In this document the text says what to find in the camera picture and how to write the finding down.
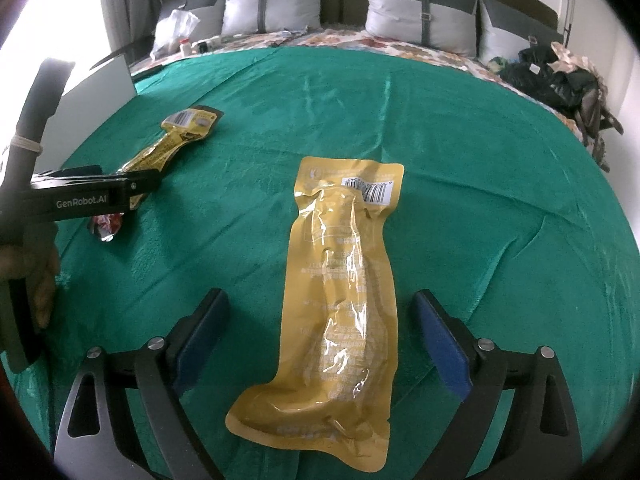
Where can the white plastic bag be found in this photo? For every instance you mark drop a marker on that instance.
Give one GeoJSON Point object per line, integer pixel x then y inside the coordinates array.
{"type": "Point", "coordinates": [172, 30]}

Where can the floral blanket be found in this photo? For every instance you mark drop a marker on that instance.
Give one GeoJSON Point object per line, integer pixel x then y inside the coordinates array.
{"type": "Point", "coordinates": [350, 40]}

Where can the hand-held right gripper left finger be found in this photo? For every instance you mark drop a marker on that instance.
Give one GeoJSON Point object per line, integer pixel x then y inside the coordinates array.
{"type": "Point", "coordinates": [200, 345]}

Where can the white bottle with red cap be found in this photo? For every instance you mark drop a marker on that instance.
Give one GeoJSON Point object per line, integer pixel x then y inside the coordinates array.
{"type": "Point", "coordinates": [185, 48]}

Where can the slim yellow snack packet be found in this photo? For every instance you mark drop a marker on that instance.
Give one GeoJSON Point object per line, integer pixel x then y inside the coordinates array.
{"type": "Point", "coordinates": [170, 145]}

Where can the dark backpack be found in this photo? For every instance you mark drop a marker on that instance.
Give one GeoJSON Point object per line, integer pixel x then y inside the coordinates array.
{"type": "Point", "coordinates": [597, 115]}

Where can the large yellow vacuum packet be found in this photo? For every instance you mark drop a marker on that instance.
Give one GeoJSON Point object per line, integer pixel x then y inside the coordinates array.
{"type": "Point", "coordinates": [340, 285]}

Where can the tan cloth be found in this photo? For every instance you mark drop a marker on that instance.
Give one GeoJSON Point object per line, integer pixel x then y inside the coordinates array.
{"type": "Point", "coordinates": [570, 57]}

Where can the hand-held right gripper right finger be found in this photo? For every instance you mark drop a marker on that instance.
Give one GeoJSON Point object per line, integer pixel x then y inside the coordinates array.
{"type": "Point", "coordinates": [445, 345]}

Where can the person's left hand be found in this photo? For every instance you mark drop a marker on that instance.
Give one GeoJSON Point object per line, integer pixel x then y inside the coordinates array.
{"type": "Point", "coordinates": [42, 280]}

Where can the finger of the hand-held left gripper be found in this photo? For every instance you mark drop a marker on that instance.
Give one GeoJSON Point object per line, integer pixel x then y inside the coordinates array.
{"type": "Point", "coordinates": [142, 181]}

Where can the small green cloth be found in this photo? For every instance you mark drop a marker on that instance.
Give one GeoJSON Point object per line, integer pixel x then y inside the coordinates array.
{"type": "Point", "coordinates": [497, 63]}

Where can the small grey pillow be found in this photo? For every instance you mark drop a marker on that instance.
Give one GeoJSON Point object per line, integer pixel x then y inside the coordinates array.
{"type": "Point", "coordinates": [505, 35]}
{"type": "Point", "coordinates": [200, 5]}

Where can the small red wrapper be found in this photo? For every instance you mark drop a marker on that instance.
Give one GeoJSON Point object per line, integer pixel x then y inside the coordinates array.
{"type": "Point", "coordinates": [105, 227]}

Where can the green blanket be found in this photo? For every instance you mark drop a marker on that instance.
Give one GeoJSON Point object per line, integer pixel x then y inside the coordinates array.
{"type": "Point", "coordinates": [450, 185]}

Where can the white box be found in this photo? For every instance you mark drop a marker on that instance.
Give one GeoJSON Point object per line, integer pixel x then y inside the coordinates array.
{"type": "Point", "coordinates": [100, 95]}

